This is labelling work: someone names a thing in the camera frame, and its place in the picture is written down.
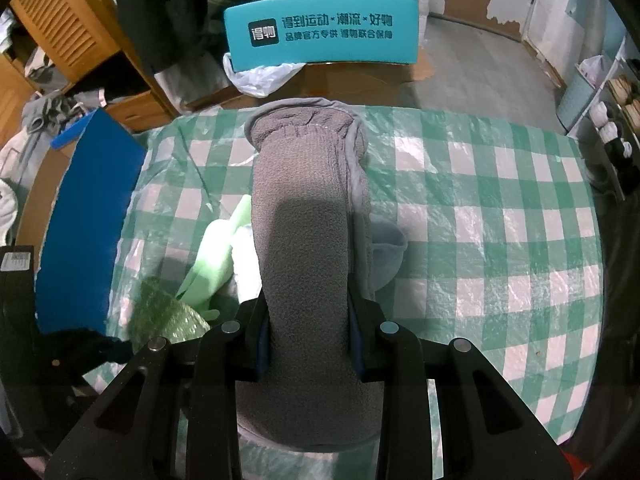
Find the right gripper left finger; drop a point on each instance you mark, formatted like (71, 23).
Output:
(131, 429)

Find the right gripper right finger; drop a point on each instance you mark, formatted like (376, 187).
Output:
(487, 431)

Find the green glitter sponge cloth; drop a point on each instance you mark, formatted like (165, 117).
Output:
(159, 314)

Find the light green cloth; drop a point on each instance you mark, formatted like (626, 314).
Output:
(227, 250)

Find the light grey blue sock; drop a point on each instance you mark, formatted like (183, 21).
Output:
(389, 244)

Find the long grey sock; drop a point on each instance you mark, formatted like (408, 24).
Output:
(312, 235)

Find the black sock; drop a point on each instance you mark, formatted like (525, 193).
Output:
(66, 356)

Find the blue cardboard box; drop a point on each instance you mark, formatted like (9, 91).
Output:
(73, 218)

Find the green checkered tablecloth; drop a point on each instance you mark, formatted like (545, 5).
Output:
(503, 247)

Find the wooden louvered cabinet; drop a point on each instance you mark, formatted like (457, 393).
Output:
(85, 43)

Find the white plastic bag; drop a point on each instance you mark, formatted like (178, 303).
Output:
(261, 81)

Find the flat brown cardboard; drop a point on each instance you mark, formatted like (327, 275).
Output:
(373, 84)

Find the teal printed box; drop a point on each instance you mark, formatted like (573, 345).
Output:
(273, 32)

